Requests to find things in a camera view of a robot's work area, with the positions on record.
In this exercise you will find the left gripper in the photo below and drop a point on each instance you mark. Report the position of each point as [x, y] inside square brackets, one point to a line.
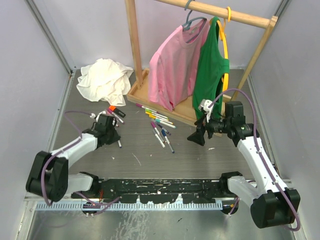
[115, 138]

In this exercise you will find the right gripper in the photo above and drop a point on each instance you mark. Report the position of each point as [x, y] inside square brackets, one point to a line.
[197, 137]

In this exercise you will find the blue cap marker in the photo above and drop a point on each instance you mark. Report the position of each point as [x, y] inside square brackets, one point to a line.
[167, 141]

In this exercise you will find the grey cap marker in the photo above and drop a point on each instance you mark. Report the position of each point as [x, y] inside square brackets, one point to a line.
[158, 138]

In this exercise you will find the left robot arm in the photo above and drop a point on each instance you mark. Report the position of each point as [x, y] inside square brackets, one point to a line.
[49, 175]

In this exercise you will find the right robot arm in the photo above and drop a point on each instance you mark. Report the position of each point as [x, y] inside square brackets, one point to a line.
[271, 202]

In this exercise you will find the dark purple pen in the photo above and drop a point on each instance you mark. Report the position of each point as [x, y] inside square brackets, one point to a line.
[119, 144]

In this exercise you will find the pink cap marker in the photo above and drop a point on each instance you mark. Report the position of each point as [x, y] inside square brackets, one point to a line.
[116, 116]

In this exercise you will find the orange black highlighter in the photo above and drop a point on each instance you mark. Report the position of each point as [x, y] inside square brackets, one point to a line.
[117, 111]

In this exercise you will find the magenta cap marker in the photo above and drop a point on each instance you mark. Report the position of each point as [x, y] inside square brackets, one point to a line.
[143, 107]

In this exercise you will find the yellow cap marker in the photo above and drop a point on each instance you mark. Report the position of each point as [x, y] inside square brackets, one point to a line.
[159, 117]

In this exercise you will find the green cap marker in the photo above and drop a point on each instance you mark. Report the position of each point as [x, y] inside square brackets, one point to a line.
[155, 113]

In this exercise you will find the teal cap marker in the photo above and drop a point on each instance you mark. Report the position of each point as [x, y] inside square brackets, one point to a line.
[165, 123]

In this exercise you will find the yellow clothes hanger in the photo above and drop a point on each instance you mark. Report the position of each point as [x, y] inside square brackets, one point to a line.
[222, 36]

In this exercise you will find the wooden clothes rack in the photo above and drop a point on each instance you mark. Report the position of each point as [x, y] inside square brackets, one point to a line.
[184, 111]

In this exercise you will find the white crumpled cloth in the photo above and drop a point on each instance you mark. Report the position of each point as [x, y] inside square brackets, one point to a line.
[105, 80]

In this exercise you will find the green tank top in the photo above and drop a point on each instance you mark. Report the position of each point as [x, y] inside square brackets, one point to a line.
[211, 68]

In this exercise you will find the pink t-shirt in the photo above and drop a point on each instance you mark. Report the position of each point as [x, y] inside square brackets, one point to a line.
[173, 67]

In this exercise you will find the grey clothes hanger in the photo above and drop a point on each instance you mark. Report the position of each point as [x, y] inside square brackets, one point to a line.
[188, 23]

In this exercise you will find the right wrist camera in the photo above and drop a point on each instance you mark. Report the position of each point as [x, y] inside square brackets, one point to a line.
[206, 106]

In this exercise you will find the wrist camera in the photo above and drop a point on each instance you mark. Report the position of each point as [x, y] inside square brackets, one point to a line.
[206, 106]
[96, 117]

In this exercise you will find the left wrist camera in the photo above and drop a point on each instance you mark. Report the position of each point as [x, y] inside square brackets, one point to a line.
[96, 117]

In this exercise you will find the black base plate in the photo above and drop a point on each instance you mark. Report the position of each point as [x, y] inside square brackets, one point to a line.
[158, 191]

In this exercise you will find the grey cable duct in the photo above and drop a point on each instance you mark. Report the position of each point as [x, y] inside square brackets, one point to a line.
[85, 206]

